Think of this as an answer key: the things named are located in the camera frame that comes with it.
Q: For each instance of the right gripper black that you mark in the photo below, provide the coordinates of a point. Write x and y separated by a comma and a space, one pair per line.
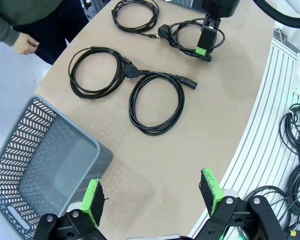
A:
220, 7

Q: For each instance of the gray plastic lattice basket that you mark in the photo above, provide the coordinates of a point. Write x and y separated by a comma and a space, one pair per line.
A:
65, 150
190, 3

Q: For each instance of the person's right hand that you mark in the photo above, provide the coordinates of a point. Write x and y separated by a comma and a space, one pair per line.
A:
26, 45

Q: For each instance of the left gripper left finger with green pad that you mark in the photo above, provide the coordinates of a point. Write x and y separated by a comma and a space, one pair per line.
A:
92, 200

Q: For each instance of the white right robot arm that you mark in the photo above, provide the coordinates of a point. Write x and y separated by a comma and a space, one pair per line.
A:
298, 7

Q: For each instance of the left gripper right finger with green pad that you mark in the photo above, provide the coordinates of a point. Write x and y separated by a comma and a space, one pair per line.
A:
212, 192

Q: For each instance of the white ribbed platform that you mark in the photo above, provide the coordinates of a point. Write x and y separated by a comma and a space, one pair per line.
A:
265, 125

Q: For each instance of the person's right forearm green sleeve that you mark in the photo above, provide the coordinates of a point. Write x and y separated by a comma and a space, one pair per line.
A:
2, 32

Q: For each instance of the person in green sweater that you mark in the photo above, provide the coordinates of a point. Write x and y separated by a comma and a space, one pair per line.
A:
52, 32

